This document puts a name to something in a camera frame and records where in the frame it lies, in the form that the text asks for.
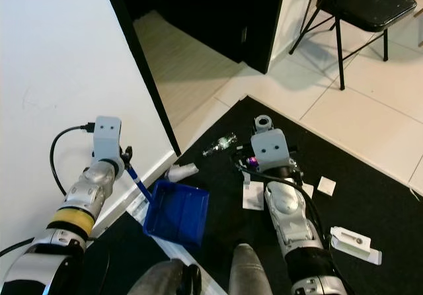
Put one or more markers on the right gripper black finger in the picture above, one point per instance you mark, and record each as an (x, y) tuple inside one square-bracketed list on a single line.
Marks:
[(247, 135)]

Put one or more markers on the blue plastic dustpan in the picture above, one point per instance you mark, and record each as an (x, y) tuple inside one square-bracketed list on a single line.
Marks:
[(175, 215)]

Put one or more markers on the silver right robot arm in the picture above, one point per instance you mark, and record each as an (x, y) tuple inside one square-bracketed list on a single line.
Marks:
[(284, 206)]

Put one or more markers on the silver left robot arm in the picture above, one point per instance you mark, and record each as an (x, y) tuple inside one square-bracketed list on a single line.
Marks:
[(89, 192)]

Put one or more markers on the black floor mat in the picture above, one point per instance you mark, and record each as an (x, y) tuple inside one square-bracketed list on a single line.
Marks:
[(225, 215)]

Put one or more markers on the white floor tape strip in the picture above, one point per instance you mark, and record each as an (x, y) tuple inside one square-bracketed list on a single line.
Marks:
[(217, 287)]

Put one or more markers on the grey angled plastic piece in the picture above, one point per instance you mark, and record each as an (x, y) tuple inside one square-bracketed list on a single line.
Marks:
[(246, 177)]

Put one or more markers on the clear bottle green label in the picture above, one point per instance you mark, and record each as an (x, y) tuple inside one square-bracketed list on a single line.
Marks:
[(219, 145)]

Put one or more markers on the white printed label tag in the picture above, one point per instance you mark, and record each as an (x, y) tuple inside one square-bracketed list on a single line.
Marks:
[(137, 207)]

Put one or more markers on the grey robot right leg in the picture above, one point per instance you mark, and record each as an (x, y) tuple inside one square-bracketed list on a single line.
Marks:
[(251, 272)]

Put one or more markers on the grey robot leg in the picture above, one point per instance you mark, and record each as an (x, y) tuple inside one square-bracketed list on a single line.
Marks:
[(251, 272), (162, 280)]

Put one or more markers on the grey robot left leg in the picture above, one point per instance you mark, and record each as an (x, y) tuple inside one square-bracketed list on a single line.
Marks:
[(162, 280)]

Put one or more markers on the black cabinet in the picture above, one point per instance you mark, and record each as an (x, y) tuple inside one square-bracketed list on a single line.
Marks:
[(211, 10)]

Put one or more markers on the black folding chair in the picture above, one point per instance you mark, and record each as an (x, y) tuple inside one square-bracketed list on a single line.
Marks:
[(363, 7)]

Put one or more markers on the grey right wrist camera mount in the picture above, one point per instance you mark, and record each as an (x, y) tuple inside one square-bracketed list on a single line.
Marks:
[(271, 151)]

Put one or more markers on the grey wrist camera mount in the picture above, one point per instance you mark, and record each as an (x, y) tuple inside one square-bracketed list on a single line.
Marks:
[(271, 151), (108, 136)]

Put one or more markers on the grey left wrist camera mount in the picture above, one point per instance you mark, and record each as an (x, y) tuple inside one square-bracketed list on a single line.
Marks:
[(108, 136)]

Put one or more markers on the black door frame post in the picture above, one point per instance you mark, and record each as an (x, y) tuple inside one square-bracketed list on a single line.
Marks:
[(139, 63)]

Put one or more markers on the white plastic bracket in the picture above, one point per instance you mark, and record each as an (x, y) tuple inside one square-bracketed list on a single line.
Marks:
[(353, 242)]

